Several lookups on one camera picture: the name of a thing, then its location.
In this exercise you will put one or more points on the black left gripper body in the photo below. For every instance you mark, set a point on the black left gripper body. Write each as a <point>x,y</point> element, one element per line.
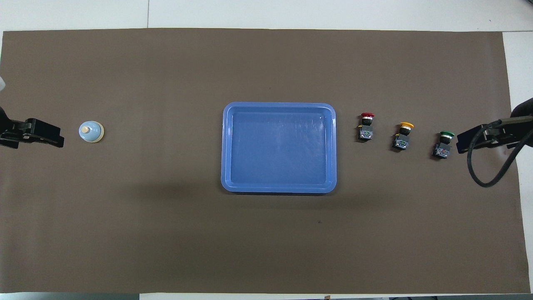
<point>12,127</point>

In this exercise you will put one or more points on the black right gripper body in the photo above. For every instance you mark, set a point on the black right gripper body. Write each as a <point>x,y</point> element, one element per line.
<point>522,125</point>

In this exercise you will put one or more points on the green push button switch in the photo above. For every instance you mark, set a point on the green push button switch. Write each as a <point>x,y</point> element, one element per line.
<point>443,149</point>

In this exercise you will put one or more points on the light blue call bell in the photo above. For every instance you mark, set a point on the light blue call bell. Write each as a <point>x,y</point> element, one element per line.
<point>92,132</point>

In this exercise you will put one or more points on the yellow push button switch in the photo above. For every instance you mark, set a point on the yellow push button switch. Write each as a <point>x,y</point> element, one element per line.
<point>401,141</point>

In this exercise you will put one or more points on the red push button switch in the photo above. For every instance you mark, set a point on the red push button switch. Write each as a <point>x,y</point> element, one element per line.
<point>366,132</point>

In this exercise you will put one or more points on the blue plastic tray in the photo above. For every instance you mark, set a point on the blue plastic tray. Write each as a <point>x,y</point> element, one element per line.
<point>279,150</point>

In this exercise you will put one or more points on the brown paper table mat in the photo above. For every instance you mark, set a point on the brown paper table mat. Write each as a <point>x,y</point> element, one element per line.
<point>166,233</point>

